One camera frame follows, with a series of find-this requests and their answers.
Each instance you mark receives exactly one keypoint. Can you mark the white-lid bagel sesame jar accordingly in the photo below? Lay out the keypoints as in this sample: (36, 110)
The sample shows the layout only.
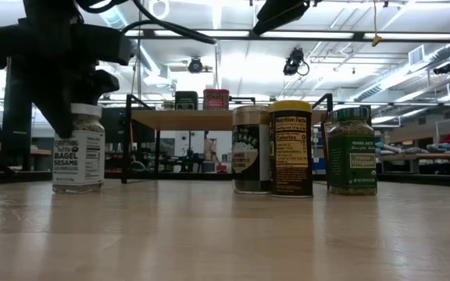
(78, 156)

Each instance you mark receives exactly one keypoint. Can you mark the dark green spice tin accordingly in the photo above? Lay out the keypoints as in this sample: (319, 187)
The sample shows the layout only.
(186, 100)

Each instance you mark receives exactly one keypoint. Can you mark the wooden background table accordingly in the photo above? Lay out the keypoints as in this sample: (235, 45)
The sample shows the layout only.
(428, 157)
(41, 151)

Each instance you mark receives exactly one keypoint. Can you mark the yellow-lid brown spice bottle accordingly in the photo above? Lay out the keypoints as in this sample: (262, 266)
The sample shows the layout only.
(290, 152)

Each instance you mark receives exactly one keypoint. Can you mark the green-lid oregano jar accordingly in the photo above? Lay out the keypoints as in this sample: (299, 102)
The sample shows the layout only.
(352, 156)

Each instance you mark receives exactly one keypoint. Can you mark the red smoked paprika tin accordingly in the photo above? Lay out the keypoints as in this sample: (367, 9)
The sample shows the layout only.
(216, 99)

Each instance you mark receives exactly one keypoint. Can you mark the black monitor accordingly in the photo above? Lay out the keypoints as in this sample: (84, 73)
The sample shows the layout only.
(114, 125)

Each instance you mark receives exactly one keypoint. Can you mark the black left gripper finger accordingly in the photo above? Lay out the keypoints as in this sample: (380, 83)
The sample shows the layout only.
(59, 101)
(100, 86)

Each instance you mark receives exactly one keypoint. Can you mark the black ceiling camera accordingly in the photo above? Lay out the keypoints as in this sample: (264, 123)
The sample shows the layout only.
(195, 65)
(295, 60)

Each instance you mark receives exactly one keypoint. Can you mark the tan-lid furikake jar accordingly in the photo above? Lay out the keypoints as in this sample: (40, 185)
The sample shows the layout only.
(250, 152)

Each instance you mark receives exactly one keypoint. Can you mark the wooden shelf black metal legs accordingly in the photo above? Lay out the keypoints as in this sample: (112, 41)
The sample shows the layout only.
(178, 120)

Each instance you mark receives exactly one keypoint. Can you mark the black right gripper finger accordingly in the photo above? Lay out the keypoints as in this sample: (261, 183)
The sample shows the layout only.
(270, 9)
(291, 13)

